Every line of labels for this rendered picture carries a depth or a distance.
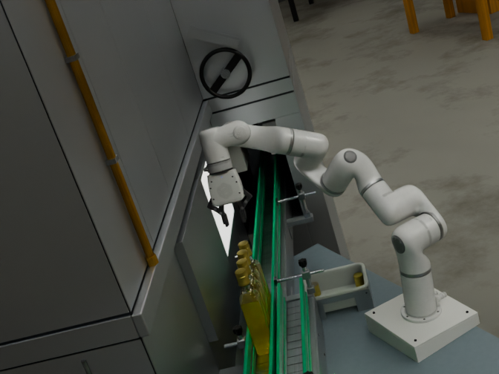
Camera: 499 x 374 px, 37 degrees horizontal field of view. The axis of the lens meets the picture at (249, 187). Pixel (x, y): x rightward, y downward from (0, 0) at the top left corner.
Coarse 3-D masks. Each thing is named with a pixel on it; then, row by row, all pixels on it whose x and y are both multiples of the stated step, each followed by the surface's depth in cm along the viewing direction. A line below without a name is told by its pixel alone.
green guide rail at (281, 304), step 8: (280, 288) 244; (280, 296) 240; (280, 304) 236; (280, 312) 231; (280, 320) 228; (280, 328) 224; (280, 336) 220; (280, 344) 216; (280, 352) 213; (280, 360) 210; (280, 368) 206
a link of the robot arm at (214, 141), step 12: (204, 132) 226; (216, 132) 226; (228, 132) 226; (240, 132) 226; (204, 144) 227; (216, 144) 226; (228, 144) 227; (240, 144) 228; (204, 156) 229; (216, 156) 226; (228, 156) 229
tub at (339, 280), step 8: (352, 264) 269; (360, 264) 267; (328, 272) 270; (336, 272) 270; (344, 272) 270; (352, 272) 269; (304, 280) 268; (312, 280) 271; (320, 280) 271; (328, 280) 271; (336, 280) 271; (344, 280) 271; (352, 280) 270; (304, 288) 264; (320, 288) 272; (328, 288) 272; (336, 288) 271; (344, 288) 270; (352, 288) 255; (360, 288) 254; (320, 296) 256; (328, 296) 255
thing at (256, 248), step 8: (264, 152) 380; (264, 160) 371; (264, 168) 361; (264, 176) 354; (264, 184) 346; (264, 192) 339; (256, 200) 314; (256, 208) 307; (256, 216) 300; (256, 224) 293; (256, 232) 287; (256, 240) 282; (256, 248) 278; (256, 256) 274; (248, 328) 228; (248, 336) 224; (248, 344) 220; (248, 352) 217; (248, 360) 215; (248, 368) 212
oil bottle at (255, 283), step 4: (252, 280) 227; (256, 280) 228; (252, 284) 226; (256, 284) 226; (260, 284) 230; (256, 288) 226; (260, 288) 228; (260, 292) 227; (264, 300) 231; (264, 304) 229; (264, 308) 228; (268, 308) 233; (268, 312) 232; (268, 316) 230; (268, 320) 230
